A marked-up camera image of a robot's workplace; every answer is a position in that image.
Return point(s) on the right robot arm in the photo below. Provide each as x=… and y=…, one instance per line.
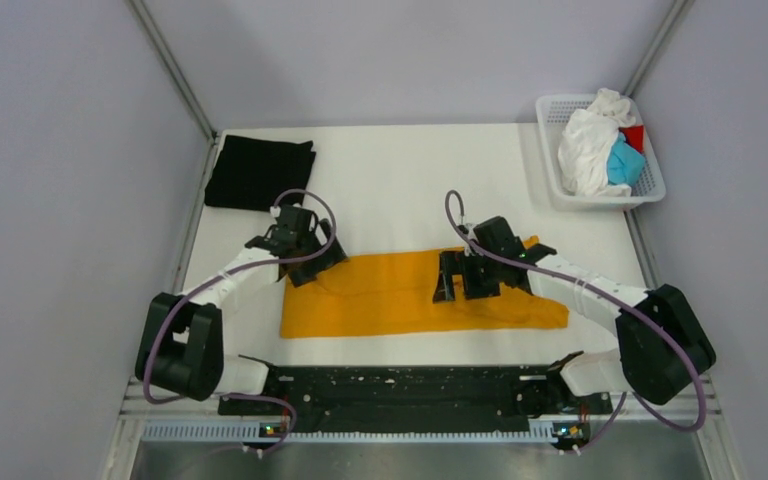
x=661, y=347

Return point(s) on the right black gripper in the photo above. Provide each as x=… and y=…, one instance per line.
x=458, y=262

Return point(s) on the light blue t shirt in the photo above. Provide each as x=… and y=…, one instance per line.
x=625, y=164

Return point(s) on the orange t shirt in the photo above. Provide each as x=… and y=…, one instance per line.
x=392, y=293

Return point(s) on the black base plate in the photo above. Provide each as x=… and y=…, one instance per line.
x=417, y=399

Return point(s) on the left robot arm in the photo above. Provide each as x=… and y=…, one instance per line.
x=182, y=347

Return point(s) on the white slotted cable duct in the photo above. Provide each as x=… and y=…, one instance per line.
x=265, y=433

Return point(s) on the white plastic basket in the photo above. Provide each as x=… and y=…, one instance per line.
x=553, y=113

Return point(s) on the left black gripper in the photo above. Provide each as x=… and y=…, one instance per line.
x=304, y=274

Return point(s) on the white t shirt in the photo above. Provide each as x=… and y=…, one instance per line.
x=586, y=143

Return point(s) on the red t shirt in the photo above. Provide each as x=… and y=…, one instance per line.
x=635, y=137

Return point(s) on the folded black t shirt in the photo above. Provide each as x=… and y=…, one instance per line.
x=250, y=174

